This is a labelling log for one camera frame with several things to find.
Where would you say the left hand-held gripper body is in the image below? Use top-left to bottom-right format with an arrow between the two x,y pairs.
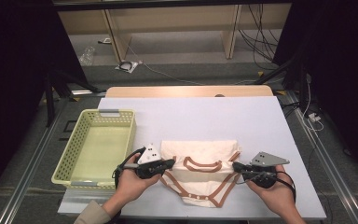
124,143 -> 163,180

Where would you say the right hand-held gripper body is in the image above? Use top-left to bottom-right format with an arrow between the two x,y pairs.
241,151 -> 291,189

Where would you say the cream baby bodysuit brown trim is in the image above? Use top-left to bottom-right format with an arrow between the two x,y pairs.
159,139 -> 242,209

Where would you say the pale green perforated plastic basket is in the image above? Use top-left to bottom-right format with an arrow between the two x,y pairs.
50,108 -> 137,190

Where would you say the person's left hand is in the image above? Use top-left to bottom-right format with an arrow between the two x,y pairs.
115,154 -> 162,204

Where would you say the person's right hand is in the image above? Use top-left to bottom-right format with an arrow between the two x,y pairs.
246,165 -> 296,217

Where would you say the white power adapter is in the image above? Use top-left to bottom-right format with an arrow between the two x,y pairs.
307,112 -> 322,123

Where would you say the black metal stand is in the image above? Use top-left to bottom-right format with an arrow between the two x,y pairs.
254,54 -> 312,110
43,68 -> 106,128

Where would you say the clear plastic bag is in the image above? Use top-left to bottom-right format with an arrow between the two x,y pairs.
77,46 -> 96,66

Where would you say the black curtain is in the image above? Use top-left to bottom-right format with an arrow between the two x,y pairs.
273,0 -> 358,183
0,0 -> 90,209

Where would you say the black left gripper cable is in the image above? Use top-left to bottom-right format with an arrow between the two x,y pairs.
111,147 -> 147,189

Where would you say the aluminium floor rail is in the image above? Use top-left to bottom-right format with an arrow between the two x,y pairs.
287,91 -> 358,224
0,99 -> 63,224

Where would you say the white adapter cable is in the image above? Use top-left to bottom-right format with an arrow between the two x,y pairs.
301,74 -> 324,132

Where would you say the packet with coiled black cable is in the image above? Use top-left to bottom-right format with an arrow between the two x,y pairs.
115,59 -> 139,74

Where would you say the bundle of black cables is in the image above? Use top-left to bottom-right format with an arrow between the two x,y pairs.
237,3 -> 281,71

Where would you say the light wooden desk frame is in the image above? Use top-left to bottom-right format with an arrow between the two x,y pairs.
57,3 -> 293,63

